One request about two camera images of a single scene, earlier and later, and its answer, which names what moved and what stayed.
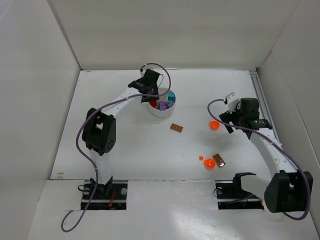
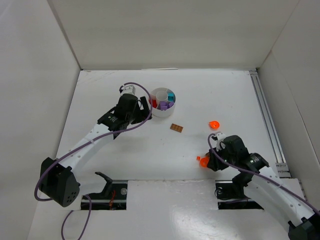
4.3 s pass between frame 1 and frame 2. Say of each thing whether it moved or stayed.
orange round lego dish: moved
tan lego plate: stayed
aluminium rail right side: stayed
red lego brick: stayed
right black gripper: moved
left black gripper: moved
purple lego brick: stayed
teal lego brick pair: stayed
